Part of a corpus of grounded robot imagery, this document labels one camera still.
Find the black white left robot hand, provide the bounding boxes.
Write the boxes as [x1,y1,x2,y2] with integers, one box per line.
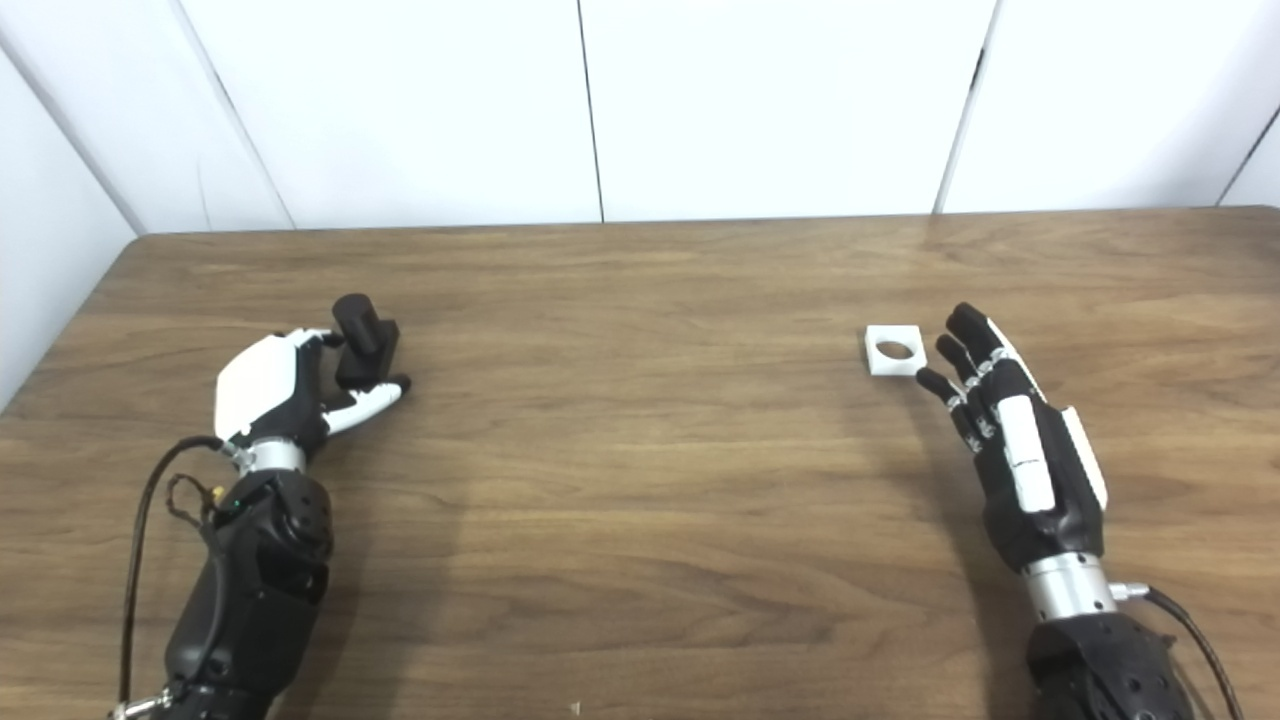
[214,328,412,461]

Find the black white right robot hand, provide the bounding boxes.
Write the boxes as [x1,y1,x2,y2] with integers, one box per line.
[916,302,1109,573]

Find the black peg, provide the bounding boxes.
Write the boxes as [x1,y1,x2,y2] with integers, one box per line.
[333,293,401,391]

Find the white square piece with hole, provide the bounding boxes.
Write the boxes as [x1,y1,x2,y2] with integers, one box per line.
[864,325,924,378]

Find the thin left wrist wires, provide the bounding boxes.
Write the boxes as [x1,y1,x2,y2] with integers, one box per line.
[165,473,226,531]

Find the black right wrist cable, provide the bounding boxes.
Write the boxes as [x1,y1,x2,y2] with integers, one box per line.
[1112,582,1246,720]

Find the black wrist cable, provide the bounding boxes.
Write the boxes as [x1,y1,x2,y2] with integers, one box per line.
[118,436,241,706]
[1112,582,1246,720]

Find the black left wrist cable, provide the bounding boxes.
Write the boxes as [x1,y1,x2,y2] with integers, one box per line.
[118,436,241,706]

